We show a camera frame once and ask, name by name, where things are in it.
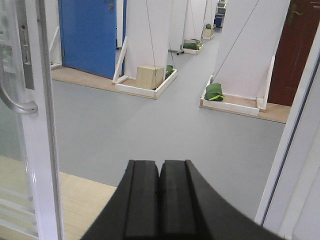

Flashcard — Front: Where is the grey metal door handle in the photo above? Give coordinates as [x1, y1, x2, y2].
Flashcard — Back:
[0, 42, 39, 115]

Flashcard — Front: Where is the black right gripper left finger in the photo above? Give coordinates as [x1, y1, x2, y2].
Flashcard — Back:
[82, 160, 159, 240]

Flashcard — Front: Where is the white partition panel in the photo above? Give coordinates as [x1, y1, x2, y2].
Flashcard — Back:
[125, 0, 173, 79]

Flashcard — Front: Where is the white wooden base frame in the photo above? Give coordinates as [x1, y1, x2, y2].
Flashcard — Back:
[112, 37, 178, 100]
[200, 55, 277, 119]

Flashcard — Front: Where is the green sandbag behind cube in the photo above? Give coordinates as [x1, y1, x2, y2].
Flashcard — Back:
[165, 65, 174, 79]

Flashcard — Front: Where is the silver door lock plate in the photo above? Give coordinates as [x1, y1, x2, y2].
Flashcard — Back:
[15, 0, 35, 90]

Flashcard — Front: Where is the small wooden cube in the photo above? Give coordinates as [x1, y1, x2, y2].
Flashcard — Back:
[136, 65, 165, 90]

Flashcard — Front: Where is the white door jamb frame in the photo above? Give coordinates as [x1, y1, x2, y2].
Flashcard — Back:
[255, 32, 320, 240]

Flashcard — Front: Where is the white framed transparent sliding door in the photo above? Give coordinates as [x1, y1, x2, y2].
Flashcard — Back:
[0, 0, 64, 240]

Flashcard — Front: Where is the white wooden base frame left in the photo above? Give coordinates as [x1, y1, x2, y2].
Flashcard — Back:
[112, 37, 178, 100]

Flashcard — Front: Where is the dark red wooden door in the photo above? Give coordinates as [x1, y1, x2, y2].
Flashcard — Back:
[267, 0, 320, 106]

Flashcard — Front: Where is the blue door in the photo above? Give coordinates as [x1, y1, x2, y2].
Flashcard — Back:
[59, 0, 117, 78]

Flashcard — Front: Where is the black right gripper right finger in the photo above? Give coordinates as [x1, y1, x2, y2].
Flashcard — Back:
[159, 160, 280, 240]

